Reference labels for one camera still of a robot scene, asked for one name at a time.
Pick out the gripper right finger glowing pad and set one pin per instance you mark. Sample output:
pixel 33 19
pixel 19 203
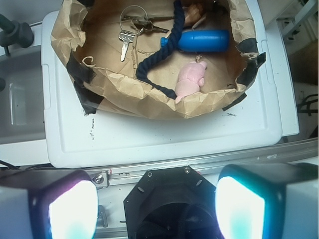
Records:
pixel 268 201

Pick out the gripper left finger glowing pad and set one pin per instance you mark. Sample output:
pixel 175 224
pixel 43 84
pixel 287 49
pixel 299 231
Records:
pixel 47 204

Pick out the white plastic bin lid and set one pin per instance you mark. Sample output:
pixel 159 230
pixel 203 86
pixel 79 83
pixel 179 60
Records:
pixel 77 140

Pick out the clear plastic bin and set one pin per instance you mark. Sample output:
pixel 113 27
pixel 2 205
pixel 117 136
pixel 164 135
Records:
pixel 21 100

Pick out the pink pig toy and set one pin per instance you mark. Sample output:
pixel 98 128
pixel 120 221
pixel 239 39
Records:
pixel 190 79

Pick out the brown paper bag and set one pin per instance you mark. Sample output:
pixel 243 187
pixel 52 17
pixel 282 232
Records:
pixel 85 39

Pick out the black clamp knob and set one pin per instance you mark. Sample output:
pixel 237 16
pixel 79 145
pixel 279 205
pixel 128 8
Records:
pixel 13 32

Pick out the blue plastic bottle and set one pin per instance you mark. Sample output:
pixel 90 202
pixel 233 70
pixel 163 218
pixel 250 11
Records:
pixel 203 41

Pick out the brown seashell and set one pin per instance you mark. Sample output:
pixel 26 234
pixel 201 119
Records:
pixel 194 15

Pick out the aluminium rail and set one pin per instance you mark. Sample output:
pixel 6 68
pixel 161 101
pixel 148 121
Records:
pixel 208 164

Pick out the silver keys on ring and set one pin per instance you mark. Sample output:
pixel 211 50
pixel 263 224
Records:
pixel 134 25

